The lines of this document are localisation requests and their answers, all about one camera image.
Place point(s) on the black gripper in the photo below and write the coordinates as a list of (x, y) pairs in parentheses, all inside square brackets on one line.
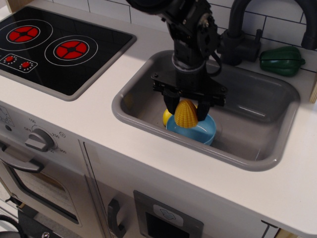
[(197, 85)]

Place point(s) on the yellow toy corn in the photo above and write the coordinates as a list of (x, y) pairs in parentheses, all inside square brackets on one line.
[(186, 114)]

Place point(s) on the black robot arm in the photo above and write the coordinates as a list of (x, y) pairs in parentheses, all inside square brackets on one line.
[(194, 33)]

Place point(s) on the light blue plastic bowl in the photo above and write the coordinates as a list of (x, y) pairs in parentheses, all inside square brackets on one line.
[(204, 132)]

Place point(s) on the grey toy sink basin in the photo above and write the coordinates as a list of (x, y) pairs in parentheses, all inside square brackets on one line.
[(251, 128)]

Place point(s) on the dark grey toy faucet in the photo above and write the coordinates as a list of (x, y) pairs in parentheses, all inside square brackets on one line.
[(235, 47)]

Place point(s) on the green toy bell pepper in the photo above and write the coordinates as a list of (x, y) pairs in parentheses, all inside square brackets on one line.
[(284, 61)]

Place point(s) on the grey dispenser panel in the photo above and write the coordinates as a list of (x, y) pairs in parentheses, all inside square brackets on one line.
[(158, 220)]

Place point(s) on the black toy stovetop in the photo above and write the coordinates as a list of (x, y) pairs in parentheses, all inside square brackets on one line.
[(56, 54)]

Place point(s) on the grey oven knob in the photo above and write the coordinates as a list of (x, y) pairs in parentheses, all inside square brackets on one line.
[(39, 140)]

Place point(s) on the toy oven door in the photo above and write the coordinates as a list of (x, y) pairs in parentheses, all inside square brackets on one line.
[(57, 192)]

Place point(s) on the grey cabinet door handle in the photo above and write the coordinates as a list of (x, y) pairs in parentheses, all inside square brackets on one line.
[(118, 230)]

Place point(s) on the grey oven door handle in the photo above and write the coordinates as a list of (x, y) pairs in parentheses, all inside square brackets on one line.
[(31, 166)]

